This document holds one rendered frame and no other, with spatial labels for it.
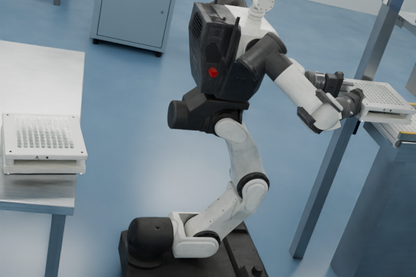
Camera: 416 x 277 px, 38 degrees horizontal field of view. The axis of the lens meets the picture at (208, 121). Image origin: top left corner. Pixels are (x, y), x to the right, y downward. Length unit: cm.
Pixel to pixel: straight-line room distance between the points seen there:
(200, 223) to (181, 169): 100
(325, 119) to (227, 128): 45
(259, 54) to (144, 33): 298
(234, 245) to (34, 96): 118
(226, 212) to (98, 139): 137
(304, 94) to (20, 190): 93
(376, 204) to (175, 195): 113
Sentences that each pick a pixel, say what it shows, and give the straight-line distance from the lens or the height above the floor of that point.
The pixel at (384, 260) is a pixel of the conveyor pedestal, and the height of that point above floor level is 21.
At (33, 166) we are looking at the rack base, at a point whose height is 89.
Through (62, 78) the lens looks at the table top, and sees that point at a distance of 251.
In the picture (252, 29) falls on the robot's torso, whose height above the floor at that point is 131.
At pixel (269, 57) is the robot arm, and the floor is 128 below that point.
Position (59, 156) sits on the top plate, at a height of 93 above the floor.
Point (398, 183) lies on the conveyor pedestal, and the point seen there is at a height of 67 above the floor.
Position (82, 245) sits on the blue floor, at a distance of 300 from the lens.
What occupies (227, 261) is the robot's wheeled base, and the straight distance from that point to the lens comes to 284.
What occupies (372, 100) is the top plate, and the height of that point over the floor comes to 106.
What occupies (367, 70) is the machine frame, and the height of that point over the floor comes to 110.
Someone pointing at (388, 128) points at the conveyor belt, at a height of 92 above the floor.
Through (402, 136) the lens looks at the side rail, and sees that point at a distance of 262.
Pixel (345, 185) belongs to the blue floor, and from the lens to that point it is 402.
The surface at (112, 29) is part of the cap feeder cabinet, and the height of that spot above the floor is 17.
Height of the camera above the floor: 200
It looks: 28 degrees down
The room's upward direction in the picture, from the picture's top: 15 degrees clockwise
